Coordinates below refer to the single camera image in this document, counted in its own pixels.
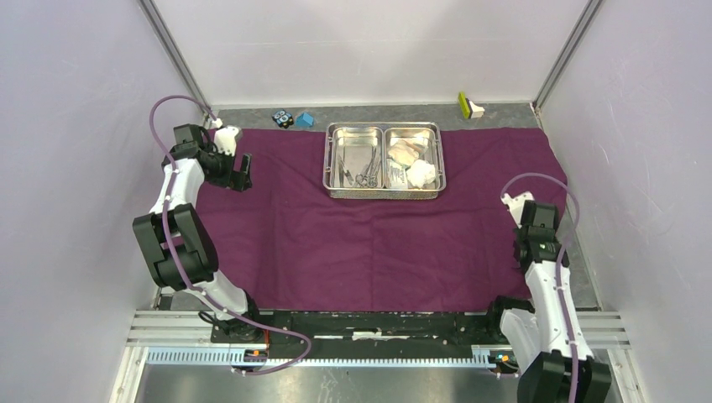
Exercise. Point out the aluminium frame rail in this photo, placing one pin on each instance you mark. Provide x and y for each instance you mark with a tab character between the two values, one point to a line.
181	337

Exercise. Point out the steel forceps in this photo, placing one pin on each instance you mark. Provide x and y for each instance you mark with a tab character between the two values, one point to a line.
345	177

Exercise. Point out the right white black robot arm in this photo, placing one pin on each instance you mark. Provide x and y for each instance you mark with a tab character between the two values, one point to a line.
555	363

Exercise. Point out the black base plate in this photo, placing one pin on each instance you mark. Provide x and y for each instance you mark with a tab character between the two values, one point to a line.
360	335

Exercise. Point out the blue small block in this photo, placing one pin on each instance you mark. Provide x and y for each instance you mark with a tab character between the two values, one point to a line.
305	120

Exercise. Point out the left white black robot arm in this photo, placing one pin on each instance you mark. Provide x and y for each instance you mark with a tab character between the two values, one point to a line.
175	243

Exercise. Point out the steel surgical scissors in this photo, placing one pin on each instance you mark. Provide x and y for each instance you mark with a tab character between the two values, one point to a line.
369	176

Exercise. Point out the white sterile packet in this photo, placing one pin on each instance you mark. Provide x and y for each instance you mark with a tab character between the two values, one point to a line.
396	177

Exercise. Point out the metal instrument tray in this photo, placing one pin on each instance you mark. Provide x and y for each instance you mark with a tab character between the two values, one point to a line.
354	142

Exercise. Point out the beige gauze roll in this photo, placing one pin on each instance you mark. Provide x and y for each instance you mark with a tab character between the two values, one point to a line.
406	152

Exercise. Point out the white crumpled gauze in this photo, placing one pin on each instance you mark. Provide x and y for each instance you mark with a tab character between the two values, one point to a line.
421	174

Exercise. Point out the purple cloth wrap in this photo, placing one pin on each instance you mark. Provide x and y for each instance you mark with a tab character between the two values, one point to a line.
291	246

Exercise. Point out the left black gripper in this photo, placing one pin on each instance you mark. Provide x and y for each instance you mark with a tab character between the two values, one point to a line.
237	180

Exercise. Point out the yellow green white object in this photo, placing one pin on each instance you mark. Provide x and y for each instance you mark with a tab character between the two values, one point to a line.
468	108

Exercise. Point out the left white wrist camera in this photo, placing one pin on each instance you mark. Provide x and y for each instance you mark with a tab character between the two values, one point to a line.
226	137

